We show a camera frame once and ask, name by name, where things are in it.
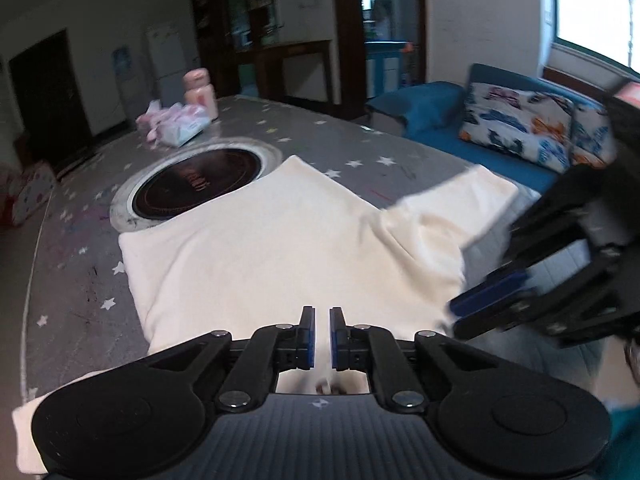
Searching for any pink tissue pack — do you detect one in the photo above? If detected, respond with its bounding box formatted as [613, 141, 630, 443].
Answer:
[136, 100, 212, 148]

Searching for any large butterfly-print cushion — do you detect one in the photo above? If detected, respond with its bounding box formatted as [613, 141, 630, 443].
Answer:
[459, 82, 577, 174]

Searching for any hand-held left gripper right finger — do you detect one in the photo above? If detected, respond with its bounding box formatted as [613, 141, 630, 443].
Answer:
[329, 306, 481, 415]

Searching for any white water dispenser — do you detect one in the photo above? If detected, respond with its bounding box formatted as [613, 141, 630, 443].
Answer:
[112, 45, 156, 126]

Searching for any white refrigerator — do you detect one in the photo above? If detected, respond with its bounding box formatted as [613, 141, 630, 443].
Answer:
[146, 22, 192, 103]

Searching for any grey star-print tablecloth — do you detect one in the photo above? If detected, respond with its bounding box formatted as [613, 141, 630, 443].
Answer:
[20, 94, 601, 406]

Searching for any round built-in induction cooktop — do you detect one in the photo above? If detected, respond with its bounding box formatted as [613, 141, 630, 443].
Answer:
[110, 139, 283, 233]

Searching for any dark wooden display cabinet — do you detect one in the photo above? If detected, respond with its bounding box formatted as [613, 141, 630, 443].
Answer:
[189, 0, 282, 97]

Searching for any dark wooden side table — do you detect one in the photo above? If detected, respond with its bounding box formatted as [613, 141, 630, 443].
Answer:
[255, 40, 335, 107]

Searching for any blue sofa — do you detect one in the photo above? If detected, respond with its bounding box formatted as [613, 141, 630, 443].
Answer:
[367, 62, 618, 196]

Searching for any person's teal clothing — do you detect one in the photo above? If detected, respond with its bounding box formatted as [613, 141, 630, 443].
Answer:
[597, 400, 640, 480]

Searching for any pink plastic bottle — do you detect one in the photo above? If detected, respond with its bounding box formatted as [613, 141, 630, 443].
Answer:
[182, 67, 218, 121]

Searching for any small butterfly-print cushion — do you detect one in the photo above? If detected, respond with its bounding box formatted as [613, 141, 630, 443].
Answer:
[570, 105, 619, 167]

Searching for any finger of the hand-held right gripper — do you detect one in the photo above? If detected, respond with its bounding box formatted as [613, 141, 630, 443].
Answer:
[507, 164, 622, 275]
[449, 247, 640, 349]

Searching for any pink spotted box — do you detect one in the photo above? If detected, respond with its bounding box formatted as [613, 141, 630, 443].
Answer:
[0, 160, 57, 228]

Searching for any blue sofa pillow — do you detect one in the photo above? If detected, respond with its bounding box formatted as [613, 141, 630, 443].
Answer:
[367, 81, 466, 138]

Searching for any dark wooden door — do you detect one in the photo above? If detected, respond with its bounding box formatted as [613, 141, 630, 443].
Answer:
[9, 30, 93, 161]

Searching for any blue and white low cabinet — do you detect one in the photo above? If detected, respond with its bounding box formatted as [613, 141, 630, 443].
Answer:
[365, 41, 417, 99]

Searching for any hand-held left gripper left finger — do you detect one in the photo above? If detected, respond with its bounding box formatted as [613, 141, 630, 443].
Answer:
[165, 305, 317, 413]

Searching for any cream garment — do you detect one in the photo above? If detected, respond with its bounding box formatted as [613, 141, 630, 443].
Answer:
[12, 155, 521, 476]

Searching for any window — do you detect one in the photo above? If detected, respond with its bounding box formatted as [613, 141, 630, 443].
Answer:
[540, 0, 640, 70]

